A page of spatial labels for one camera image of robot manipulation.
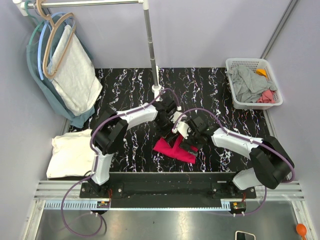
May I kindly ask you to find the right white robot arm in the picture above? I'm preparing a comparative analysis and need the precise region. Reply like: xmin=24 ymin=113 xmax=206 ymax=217
xmin=176 ymin=117 xmax=295 ymax=191

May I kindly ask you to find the tan wooden hanger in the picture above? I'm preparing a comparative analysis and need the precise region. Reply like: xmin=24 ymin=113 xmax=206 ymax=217
xmin=35 ymin=0 xmax=77 ymax=80

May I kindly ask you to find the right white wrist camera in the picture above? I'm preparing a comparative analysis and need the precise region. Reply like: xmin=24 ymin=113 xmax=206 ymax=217
xmin=172 ymin=121 xmax=191 ymax=139

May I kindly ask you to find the pink red t shirt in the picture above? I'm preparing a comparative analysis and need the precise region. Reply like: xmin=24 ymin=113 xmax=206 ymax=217
xmin=153 ymin=135 xmax=196 ymax=164

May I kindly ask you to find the cream folded t shirt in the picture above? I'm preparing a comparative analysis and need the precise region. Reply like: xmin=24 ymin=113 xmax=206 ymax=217
xmin=46 ymin=129 xmax=95 ymax=179

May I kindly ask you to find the orange garment in basket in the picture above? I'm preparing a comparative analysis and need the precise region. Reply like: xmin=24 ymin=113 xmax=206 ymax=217
xmin=255 ymin=68 xmax=268 ymax=78

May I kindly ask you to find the blue plastic hanger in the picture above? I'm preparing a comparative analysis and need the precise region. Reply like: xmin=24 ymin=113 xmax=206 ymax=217
xmin=37 ymin=12 xmax=76 ymax=81

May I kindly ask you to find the white plastic laundry basket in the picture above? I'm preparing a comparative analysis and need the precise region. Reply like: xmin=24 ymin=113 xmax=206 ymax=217
xmin=225 ymin=57 xmax=283 ymax=110

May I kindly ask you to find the green plastic hanger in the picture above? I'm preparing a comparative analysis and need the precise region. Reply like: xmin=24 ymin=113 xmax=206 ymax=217
xmin=24 ymin=0 xmax=45 ymax=45

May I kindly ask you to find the white towel on hanger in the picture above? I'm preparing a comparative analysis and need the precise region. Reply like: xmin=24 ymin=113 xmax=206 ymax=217
xmin=47 ymin=25 xmax=102 ymax=116

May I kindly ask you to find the aluminium frame rail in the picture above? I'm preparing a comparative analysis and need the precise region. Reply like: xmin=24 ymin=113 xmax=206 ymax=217
xmin=23 ymin=172 xmax=320 ymax=240

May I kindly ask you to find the metal clothes rack stand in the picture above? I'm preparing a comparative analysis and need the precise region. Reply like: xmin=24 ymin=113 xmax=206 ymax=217
xmin=12 ymin=0 xmax=163 ymax=100

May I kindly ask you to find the teal garment on hanger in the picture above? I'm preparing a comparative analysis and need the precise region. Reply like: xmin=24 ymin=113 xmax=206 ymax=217
xmin=26 ymin=33 xmax=95 ymax=129

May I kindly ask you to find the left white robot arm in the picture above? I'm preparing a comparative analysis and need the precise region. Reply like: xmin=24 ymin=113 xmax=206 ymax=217
xmin=90 ymin=98 xmax=182 ymax=186

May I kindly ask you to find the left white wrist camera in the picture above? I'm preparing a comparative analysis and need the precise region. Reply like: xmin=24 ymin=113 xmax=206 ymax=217
xmin=171 ymin=106 xmax=187 ymax=123

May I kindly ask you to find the smartphone with white edge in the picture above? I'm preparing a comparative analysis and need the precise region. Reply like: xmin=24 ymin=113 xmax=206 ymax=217
xmin=235 ymin=230 xmax=256 ymax=240

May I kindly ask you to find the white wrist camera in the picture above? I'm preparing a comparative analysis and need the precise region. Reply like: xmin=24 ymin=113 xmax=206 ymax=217
xmin=171 ymin=106 xmax=187 ymax=123
xmin=172 ymin=121 xmax=191 ymax=139

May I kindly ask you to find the salmon pink t shirt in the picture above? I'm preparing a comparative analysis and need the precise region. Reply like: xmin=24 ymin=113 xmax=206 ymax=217
xmin=257 ymin=89 xmax=276 ymax=104

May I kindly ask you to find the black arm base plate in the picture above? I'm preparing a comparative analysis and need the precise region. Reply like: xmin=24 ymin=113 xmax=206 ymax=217
xmin=79 ymin=172 xmax=257 ymax=210

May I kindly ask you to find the orange ball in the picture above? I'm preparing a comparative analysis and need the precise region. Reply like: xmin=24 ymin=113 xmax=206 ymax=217
xmin=295 ymin=223 xmax=307 ymax=240

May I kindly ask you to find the grey t shirt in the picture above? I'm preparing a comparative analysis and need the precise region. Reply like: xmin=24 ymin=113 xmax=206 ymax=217
xmin=227 ymin=65 xmax=278 ymax=103

